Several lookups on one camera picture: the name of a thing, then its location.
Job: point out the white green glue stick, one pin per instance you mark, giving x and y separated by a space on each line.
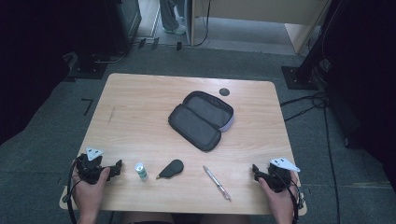
141 171

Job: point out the person's right leg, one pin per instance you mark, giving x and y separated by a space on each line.
224 219

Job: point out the black equipment cabinet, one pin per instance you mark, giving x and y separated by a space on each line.
124 25

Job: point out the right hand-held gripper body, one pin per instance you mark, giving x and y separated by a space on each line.
280 177

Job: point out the clear pen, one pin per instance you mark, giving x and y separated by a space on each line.
217 183

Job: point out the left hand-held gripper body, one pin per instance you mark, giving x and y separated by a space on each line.
90 169

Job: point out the black flat stand base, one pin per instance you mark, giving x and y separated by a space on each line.
87 71

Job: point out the black correction tape dispenser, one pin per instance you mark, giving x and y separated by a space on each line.
172 169

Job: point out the light wooden desk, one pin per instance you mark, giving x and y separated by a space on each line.
264 9

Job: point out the dark curtain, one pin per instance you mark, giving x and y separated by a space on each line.
370 77
31 62

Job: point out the black pencil case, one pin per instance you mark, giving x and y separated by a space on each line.
199 121

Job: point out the person's leg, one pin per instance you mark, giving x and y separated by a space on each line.
224 219
168 14

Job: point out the black round table grommet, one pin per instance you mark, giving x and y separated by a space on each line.
224 91

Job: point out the black stand with base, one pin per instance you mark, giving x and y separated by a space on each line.
299 77

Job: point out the person's left hand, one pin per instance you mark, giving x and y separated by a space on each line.
88 194

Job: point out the person's right hand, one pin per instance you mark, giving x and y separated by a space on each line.
281 200

